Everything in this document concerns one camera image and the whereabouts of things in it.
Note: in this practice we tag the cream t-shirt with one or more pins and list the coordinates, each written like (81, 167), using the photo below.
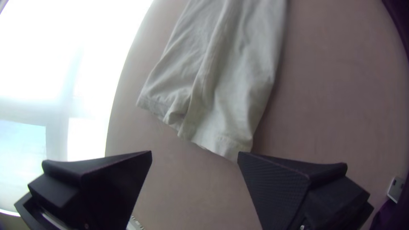
(217, 80)

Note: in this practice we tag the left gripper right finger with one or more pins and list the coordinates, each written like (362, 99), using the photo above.
(297, 198)

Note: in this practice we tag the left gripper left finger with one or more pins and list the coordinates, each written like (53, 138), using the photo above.
(96, 191)

